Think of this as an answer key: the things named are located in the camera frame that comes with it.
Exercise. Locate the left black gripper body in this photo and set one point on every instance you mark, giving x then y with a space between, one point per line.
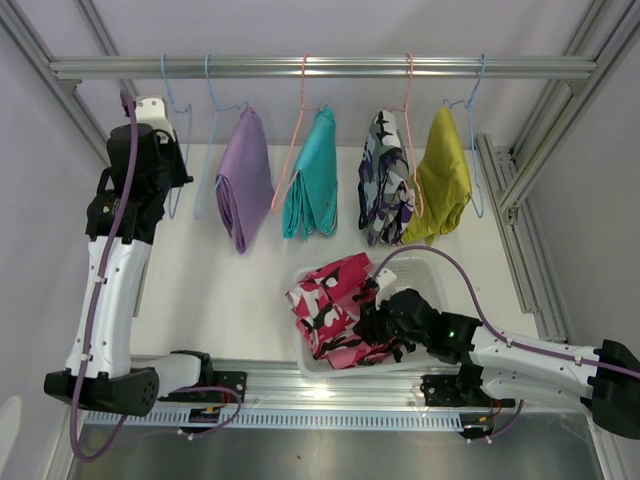
170 171

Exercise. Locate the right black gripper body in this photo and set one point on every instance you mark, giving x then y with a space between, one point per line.
381 327

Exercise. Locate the light blue wire hanger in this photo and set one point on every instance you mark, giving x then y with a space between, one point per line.
178 114

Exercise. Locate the blue hanger of purple trousers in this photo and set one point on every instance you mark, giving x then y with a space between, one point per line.
205 192

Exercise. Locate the pink camouflage trousers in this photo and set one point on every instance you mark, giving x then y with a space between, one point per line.
327 304

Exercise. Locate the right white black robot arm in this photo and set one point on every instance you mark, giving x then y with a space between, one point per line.
605 379

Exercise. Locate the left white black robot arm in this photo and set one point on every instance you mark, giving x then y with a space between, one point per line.
146 163

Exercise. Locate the pink hanger of teal trousers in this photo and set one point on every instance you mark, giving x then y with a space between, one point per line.
284 183

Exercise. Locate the grey purple camouflage trousers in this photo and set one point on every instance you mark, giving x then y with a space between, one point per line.
386 199

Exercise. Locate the teal trousers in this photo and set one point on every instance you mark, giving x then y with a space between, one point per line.
311 201

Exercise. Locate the yellow trousers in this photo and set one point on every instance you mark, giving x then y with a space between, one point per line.
444 180

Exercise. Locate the blue hanger of yellow trousers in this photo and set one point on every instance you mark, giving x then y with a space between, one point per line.
468 104

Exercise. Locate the pink hanger of camouflage trousers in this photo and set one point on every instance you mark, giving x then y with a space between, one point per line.
418 201

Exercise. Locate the white plastic basket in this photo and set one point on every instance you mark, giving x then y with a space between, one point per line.
411 271

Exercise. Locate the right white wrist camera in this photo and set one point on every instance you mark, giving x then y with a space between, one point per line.
387 283

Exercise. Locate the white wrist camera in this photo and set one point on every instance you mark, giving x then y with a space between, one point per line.
152 110
387 283

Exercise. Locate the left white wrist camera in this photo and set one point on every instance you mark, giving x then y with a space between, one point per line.
152 110

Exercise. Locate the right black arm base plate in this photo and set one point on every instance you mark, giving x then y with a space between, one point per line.
465 390

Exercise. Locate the aluminium frame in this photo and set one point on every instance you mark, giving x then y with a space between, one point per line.
555 113

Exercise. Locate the aluminium hanging rail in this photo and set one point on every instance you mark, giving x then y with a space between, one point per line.
389 66

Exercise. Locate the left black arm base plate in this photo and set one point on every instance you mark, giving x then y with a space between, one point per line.
223 397

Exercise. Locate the white slotted cable duct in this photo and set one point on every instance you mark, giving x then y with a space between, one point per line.
175 417

